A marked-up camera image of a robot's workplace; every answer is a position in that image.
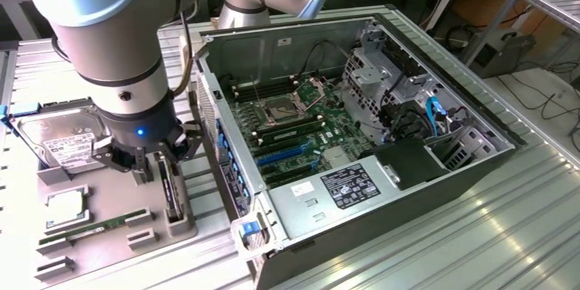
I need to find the metal socket cover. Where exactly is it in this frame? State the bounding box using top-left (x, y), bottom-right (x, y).
top-left (294, 77), bottom-right (331, 108)

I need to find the black RAM stick upright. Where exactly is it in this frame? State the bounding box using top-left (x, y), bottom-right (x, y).
top-left (152, 151), bottom-right (187, 223)

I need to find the silver chipset heatsink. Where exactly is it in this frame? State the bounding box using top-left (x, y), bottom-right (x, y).
top-left (322, 151), bottom-right (354, 166)

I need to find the black plastic shroud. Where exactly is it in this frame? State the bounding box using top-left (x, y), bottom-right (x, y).
top-left (360, 139), bottom-right (451, 192)

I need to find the aluminium frame table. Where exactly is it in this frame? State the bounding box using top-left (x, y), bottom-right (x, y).
top-left (462, 0), bottom-right (580, 70)

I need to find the blue expansion slot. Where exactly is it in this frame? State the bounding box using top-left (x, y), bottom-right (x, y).
top-left (255, 143), bottom-right (312, 169)

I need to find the grey power supply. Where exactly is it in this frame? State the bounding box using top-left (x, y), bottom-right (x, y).
top-left (268, 155), bottom-right (403, 242)

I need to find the silver hard disk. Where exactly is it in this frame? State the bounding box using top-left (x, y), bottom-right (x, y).
top-left (7, 101), bottom-right (112, 173)

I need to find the open black PC case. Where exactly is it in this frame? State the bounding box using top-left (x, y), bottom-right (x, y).
top-left (194, 12), bottom-right (531, 290)

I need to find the installed RAM stick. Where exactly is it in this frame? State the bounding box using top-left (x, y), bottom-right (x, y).
top-left (259, 120), bottom-right (322, 143)

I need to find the silver CPU chip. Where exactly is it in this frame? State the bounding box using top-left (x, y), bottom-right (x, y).
top-left (44, 190), bottom-right (88, 229)

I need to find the grey box with handle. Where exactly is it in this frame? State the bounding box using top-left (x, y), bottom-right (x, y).
top-left (470, 27), bottom-right (539, 79)

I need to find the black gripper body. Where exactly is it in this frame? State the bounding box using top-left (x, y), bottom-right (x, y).
top-left (98, 94), bottom-right (183, 155)

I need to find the thin locking lever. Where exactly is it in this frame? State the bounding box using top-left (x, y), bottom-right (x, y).
top-left (251, 74), bottom-right (264, 109)

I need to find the metal disk bay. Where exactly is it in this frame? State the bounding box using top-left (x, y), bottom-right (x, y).
top-left (342, 46), bottom-right (412, 107)

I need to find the CPU socket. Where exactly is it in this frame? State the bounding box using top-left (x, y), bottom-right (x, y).
top-left (256, 94), bottom-right (303, 126)

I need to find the green motherboard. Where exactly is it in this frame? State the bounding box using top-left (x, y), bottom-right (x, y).
top-left (226, 74), bottom-right (380, 189)

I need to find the blue data wire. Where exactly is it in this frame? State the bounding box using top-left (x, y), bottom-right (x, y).
top-left (424, 95), bottom-right (446, 139)

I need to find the green RAM stick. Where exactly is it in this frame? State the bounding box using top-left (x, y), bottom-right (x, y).
top-left (38, 208), bottom-right (148, 245)

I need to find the grey parts rack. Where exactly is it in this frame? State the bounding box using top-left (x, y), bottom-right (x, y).
top-left (34, 149), bottom-right (200, 283)

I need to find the black looped wire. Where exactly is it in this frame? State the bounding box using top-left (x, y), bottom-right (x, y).
top-left (310, 39), bottom-right (354, 75)

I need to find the grey arm hose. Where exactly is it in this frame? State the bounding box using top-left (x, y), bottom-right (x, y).
top-left (174, 11), bottom-right (194, 98)

